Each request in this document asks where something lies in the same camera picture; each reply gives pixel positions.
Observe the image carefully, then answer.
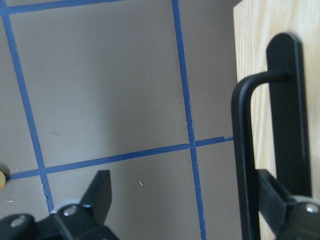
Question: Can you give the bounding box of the striped toy bread loaf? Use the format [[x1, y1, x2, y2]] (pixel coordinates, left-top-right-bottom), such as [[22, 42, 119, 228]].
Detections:
[[0, 171, 6, 190]]

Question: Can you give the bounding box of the black drawer handle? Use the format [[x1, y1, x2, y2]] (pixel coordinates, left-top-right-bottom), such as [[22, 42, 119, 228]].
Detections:
[[231, 33, 313, 240]]

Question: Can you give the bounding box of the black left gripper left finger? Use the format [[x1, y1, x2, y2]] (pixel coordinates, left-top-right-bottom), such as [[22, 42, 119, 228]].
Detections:
[[54, 170, 112, 240]]

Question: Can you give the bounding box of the wooden drawer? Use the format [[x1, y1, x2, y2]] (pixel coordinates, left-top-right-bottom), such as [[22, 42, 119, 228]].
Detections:
[[231, 0, 320, 240]]

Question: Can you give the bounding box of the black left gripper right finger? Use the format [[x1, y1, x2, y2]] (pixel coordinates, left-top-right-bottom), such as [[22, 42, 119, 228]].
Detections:
[[257, 169, 320, 240]]

